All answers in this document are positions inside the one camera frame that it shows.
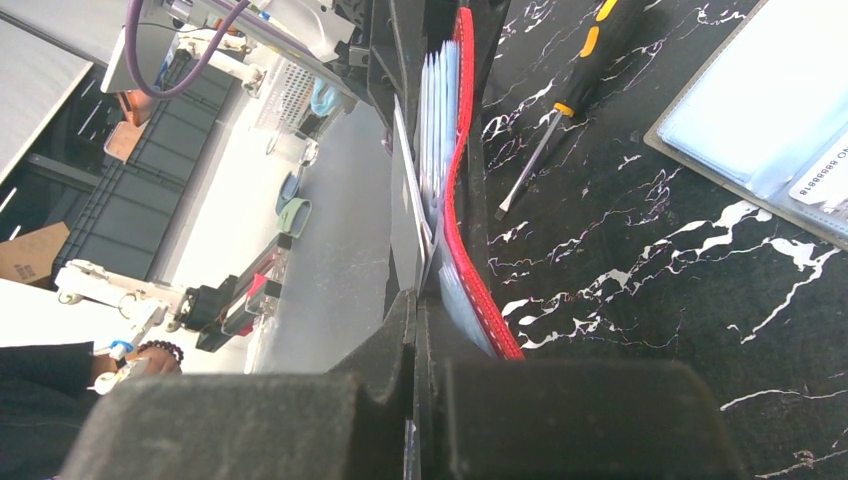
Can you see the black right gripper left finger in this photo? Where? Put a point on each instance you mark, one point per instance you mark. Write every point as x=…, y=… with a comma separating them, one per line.
x=351, y=422

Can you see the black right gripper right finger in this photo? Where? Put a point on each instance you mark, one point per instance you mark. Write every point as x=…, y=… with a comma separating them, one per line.
x=483, y=418

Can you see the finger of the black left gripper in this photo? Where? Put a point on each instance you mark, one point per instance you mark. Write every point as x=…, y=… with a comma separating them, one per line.
x=396, y=52

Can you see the red card holder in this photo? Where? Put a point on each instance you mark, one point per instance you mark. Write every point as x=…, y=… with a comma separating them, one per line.
x=449, y=175

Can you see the small white robot arm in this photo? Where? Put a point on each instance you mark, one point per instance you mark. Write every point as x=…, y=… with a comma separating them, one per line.
x=416, y=400

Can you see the silver VIP card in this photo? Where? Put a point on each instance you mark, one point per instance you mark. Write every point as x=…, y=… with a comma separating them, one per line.
x=824, y=185

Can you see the black yellow screwdriver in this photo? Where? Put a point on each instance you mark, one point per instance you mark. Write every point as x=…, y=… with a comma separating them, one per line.
x=609, y=32

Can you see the cardboard box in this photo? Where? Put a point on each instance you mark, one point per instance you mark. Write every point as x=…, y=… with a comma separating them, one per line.
x=28, y=259

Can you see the person hand with bracelet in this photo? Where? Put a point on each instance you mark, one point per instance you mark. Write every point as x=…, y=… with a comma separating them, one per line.
x=152, y=357

